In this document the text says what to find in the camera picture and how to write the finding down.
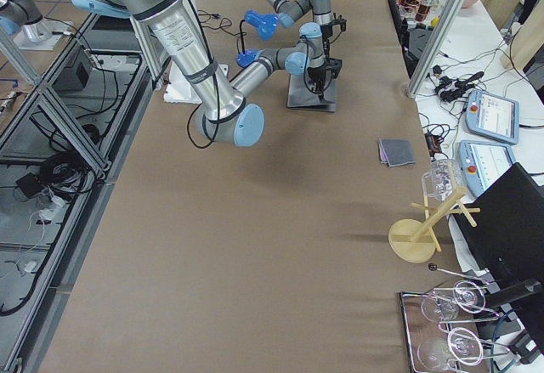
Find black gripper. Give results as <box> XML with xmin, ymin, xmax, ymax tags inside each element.
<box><xmin>307</xmin><ymin>65</ymin><xmax>332</xmax><ymax>102</ymax></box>
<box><xmin>320</xmin><ymin>24</ymin><xmax>332</xmax><ymax>53</ymax></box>

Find wine glass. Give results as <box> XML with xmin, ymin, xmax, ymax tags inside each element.
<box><xmin>421</xmin><ymin>280</ymin><xmax>485</xmax><ymax>322</ymax></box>
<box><xmin>416</xmin><ymin>327</ymin><xmax>484</xmax><ymax>372</ymax></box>

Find lower teach pendant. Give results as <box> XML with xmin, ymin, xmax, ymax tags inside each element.
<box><xmin>458</xmin><ymin>140</ymin><xmax>516</xmax><ymax>197</ymax></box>

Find aluminium frame post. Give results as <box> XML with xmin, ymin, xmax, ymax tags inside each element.
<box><xmin>406</xmin><ymin>0</ymin><xmax>465</xmax><ymax>99</ymax></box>

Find upper wine glass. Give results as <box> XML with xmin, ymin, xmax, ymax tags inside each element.
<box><xmin>421</xmin><ymin>280</ymin><xmax>485</xmax><ymax>322</ymax></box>

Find teach pendant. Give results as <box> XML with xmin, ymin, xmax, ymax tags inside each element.
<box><xmin>465</xmin><ymin>90</ymin><xmax>520</xmax><ymax>145</ymax></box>
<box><xmin>458</xmin><ymin>140</ymin><xmax>516</xmax><ymax>197</ymax></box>

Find wooden mug tree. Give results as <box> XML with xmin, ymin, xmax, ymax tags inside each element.
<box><xmin>388</xmin><ymin>186</ymin><xmax>481</xmax><ymax>263</ymax></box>

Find grey laptop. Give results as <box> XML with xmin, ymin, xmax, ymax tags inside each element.
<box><xmin>286</xmin><ymin>74</ymin><xmax>337</xmax><ymax>113</ymax></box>

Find upper teach pendant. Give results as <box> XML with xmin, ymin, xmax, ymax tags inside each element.
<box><xmin>465</xmin><ymin>90</ymin><xmax>520</xmax><ymax>145</ymax></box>

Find grey folded cloth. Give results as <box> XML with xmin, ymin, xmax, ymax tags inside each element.
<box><xmin>377</xmin><ymin>138</ymin><xmax>416</xmax><ymax>167</ymax></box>

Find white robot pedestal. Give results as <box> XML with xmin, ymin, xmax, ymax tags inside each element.
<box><xmin>163</xmin><ymin>0</ymin><xmax>230</xmax><ymax>106</ymax></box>

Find black monitor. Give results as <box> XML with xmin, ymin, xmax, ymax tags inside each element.
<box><xmin>453</xmin><ymin>161</ymin><xmax>544</xmax><ymax>319</ymax></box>

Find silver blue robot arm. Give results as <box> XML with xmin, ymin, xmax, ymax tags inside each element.
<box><xmin>244</xmin><ymin>0</ymin><xmax>333</xmax><ymax>56</ymax></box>
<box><xmin>71</xmin><ymin>0</ymin><xmax>341</xmax><ymax>147</ymax></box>

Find blue desk lamp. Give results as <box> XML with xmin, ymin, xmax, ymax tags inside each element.
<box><xmin>235</xmin><ymin>8</ymin><xmax>281</xmax><ymax>70</ymax></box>

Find clear glass mug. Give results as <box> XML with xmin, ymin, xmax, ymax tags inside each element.
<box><xmin>422</xmin><ymin>159</ymin><xmax>466</xmax><ymax>201</ymax></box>

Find lower wine glass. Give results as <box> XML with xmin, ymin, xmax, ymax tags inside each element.
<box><xmin>416</xmin><ymin>327</ymin><xmax>484</xmax><ymax>372</ymax></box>

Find metal glass rack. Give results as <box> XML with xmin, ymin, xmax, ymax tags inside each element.
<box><xmin>399</xmin><ymin>263</ymin><xmax>519</xmax><ymax>372</ymax></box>

